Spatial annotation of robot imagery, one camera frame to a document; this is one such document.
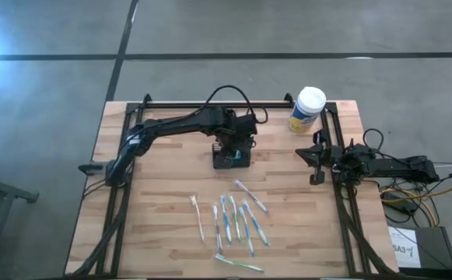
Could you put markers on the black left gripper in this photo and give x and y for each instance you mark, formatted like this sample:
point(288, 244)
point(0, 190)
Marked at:
point(235, 126)

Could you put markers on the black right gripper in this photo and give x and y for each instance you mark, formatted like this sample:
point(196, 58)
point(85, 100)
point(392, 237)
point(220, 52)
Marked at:
point(332, 157)

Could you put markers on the teal mouthwash bottle white cap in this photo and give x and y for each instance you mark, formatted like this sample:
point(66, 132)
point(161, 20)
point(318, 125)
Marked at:
point(236, 155)

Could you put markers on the green toothbrush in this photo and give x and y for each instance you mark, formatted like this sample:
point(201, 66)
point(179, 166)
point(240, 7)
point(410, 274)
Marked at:
point(239, 264)
point(235, 218)

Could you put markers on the white pink toothbrush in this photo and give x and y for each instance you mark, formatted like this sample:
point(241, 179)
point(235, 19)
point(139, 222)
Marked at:
point(198, 219)

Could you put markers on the purple toothbrush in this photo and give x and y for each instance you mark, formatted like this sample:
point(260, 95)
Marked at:
point(217, 229)

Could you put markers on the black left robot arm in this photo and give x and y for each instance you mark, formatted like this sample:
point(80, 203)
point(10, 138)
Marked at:
point(171, 124)

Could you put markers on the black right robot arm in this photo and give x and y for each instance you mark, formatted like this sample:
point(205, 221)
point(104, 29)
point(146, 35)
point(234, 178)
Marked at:
point(396, 165)

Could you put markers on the yellow blue wipes canister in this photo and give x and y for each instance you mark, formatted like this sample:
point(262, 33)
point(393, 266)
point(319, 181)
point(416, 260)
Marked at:
point(307, 110)

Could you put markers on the black power adapter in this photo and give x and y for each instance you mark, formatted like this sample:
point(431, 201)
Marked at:
point(400, 204)

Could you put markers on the white paper label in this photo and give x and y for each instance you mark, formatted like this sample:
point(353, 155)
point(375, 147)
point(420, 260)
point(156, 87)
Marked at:
point(404, 241)

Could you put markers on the dark grey computer case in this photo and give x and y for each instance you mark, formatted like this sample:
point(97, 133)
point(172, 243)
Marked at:
point(435, 245)

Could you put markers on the black metal stand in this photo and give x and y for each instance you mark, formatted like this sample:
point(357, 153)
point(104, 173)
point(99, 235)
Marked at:
point(4, 190)

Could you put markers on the black aluminium extrusion frame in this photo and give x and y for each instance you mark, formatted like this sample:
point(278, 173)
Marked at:
point(218, 105)

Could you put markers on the black table-edge bracket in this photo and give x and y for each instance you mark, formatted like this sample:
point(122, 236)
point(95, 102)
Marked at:
point(91, 168)

